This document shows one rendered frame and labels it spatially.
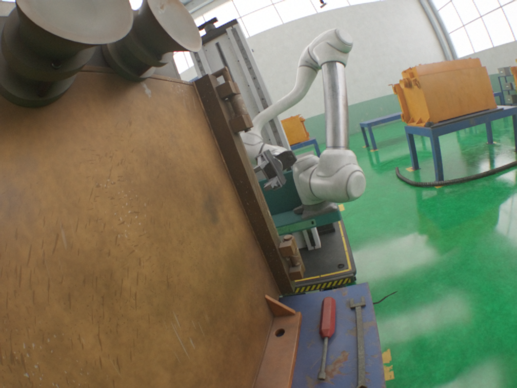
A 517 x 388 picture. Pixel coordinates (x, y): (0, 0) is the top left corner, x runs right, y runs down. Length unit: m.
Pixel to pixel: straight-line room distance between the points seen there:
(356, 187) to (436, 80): 2.37
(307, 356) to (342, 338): 0.08
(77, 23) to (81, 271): 0.21
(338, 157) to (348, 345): 0.62
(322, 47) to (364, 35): 9.32
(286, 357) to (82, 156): 0.47
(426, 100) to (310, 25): 7.85
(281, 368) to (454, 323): 1.00
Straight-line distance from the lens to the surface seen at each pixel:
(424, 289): 1.43
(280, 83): 9.28
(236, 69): 1.28
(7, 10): 0.34
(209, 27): 1.38
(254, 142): 0.90
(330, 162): 0.81
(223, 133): 0.45
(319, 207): 1.01
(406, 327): 1.26
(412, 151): 3.25
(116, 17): 0.23
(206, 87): 0.47
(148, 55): 0.30
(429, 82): 2.90
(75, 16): 0.22
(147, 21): 0.29
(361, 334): 0.49
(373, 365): 0.46
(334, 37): 0.95
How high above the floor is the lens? 1.06
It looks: 14 degrees down
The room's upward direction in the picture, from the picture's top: 21 degrees counter-clockwise
